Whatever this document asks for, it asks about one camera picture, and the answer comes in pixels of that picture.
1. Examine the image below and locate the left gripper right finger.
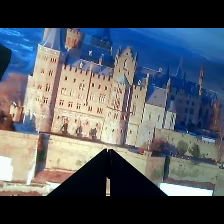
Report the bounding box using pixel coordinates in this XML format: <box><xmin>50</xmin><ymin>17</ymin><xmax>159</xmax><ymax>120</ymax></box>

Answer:
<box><xmin>108</xmin><ymin>148</ymin><xmax>168</xmax><ymax>197</ymax></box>

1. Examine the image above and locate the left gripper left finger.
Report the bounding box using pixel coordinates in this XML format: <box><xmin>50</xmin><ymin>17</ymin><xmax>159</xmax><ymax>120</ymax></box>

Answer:
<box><xmin>46</xmin><ymin>148</ymin><xmax>109</xmax><ymax>197</ymax></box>

